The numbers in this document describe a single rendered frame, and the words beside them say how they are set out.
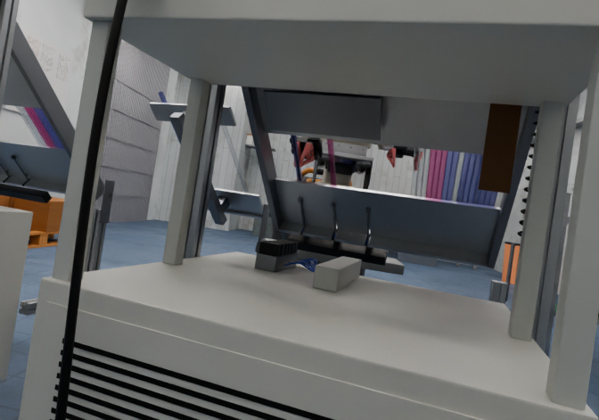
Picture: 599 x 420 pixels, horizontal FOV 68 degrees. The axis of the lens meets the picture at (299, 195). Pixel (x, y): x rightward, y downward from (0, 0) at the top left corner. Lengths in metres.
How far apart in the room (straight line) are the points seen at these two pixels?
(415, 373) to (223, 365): 0.23
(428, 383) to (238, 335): 0.22
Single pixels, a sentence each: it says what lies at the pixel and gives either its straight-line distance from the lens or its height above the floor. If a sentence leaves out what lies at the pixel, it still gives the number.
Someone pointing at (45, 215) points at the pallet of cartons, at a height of 0.30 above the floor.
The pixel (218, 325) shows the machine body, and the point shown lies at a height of 0.62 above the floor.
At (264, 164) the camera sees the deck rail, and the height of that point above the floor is 0.88.
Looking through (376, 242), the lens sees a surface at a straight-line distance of 1.44.
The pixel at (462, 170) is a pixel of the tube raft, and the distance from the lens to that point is 1.24.
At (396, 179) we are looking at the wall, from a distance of 10.17.
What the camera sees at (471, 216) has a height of 0.82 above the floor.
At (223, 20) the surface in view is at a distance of 0.63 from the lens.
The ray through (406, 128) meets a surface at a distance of 1.16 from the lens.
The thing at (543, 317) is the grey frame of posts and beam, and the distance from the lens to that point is 0.94.
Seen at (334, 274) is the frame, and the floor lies 0.65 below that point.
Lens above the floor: 0.78
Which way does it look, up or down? 1 degrees up
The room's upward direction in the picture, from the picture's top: 9 degrees clockwise
